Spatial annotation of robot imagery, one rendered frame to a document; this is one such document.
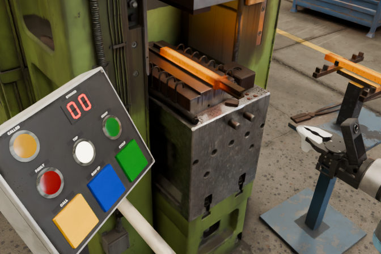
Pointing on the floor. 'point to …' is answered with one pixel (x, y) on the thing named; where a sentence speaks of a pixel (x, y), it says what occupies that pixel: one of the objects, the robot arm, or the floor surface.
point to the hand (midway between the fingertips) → (301, 127)
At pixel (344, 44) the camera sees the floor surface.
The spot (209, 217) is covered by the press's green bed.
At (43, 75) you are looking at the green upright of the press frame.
